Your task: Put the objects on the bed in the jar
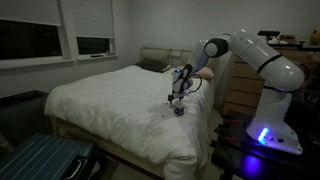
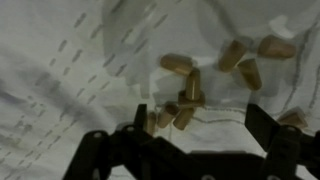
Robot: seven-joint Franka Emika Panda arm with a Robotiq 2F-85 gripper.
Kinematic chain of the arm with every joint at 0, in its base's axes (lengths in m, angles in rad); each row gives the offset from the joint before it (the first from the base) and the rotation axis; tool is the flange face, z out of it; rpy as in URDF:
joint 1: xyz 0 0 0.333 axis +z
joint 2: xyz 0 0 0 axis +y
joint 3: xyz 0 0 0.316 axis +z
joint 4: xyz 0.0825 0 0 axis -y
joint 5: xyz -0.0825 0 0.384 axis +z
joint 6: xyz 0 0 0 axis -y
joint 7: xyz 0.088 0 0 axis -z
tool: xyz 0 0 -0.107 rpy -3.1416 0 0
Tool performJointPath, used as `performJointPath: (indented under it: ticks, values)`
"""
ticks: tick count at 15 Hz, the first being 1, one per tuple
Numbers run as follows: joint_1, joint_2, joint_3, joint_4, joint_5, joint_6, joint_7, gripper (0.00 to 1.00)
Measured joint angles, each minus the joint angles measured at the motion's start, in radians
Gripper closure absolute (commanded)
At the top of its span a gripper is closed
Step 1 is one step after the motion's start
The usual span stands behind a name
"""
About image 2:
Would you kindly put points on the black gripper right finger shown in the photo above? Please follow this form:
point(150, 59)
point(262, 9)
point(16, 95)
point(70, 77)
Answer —
point(286, 150)

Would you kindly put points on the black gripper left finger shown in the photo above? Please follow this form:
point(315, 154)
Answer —
point(133, 150)

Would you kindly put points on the white quilted duvet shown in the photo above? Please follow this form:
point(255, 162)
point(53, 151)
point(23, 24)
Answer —
point(50, 100)

